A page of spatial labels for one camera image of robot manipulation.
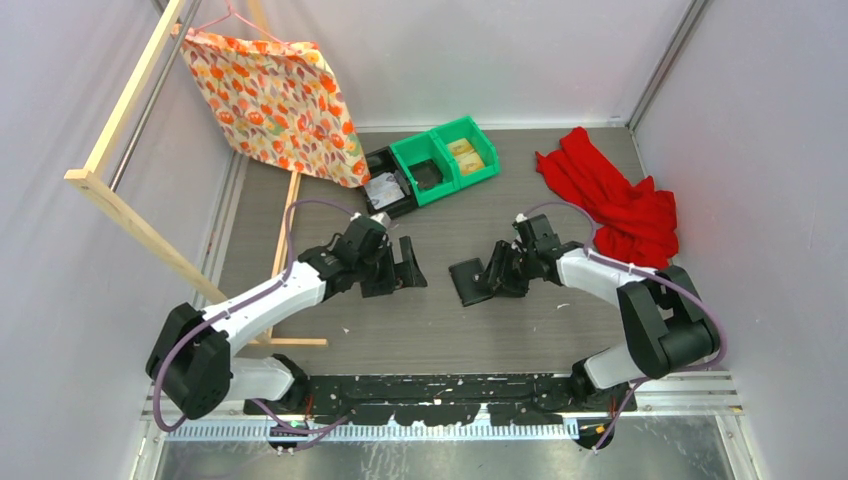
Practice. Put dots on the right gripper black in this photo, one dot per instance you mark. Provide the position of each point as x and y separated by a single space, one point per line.
498 269

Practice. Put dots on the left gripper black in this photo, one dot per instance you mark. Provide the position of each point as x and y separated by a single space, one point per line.
404 274

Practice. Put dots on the black leather card holder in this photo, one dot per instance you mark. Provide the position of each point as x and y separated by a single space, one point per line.
470 285

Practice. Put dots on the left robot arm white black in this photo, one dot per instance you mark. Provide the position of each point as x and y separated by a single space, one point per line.
195 362

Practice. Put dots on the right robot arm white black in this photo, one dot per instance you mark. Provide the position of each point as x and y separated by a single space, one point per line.
665 327

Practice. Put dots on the white cards in tray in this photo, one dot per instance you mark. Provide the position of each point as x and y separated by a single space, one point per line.
384 190

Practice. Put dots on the black tray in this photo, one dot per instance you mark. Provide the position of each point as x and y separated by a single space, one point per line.
384 160

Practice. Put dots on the dark item in bin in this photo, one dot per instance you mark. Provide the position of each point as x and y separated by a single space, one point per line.
426 175

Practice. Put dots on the green bin with dark item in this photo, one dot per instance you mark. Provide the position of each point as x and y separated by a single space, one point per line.
421 147

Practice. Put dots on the yellow packets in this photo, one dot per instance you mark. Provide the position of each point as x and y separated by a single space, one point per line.
466 156

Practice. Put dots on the green bin with yellow packets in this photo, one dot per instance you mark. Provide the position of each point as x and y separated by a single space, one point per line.
467 127

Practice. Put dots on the red cloth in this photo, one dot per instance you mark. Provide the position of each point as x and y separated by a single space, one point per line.
638 222

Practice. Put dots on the floral fabric bag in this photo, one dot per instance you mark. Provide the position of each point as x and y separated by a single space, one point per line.
279 103

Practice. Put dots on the pink hanger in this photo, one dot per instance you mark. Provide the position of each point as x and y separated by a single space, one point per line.
247 20

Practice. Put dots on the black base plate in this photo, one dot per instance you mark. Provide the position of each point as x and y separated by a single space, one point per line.
521 399

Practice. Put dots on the wooden rack frame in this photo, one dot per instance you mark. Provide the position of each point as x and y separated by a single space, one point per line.
172 190

